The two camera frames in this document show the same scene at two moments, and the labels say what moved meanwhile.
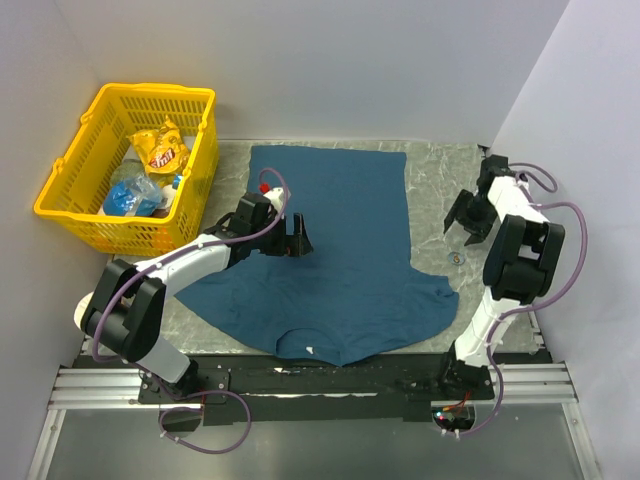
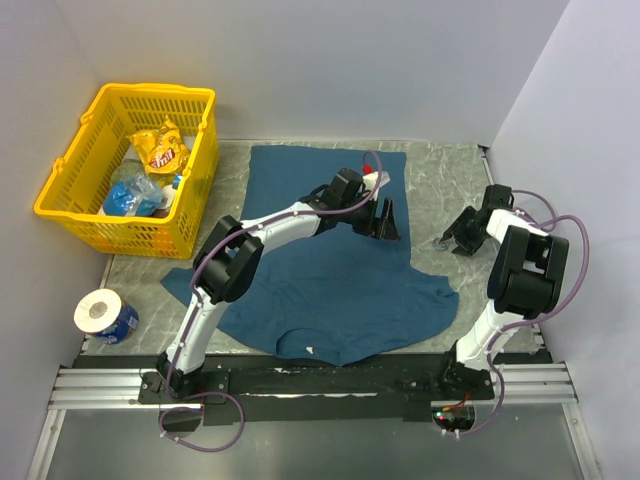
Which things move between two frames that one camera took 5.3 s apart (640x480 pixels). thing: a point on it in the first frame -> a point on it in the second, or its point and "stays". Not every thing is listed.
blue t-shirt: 354,294 stays
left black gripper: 291,245 -> 388,230
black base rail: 313,388 stays
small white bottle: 169,191 stays
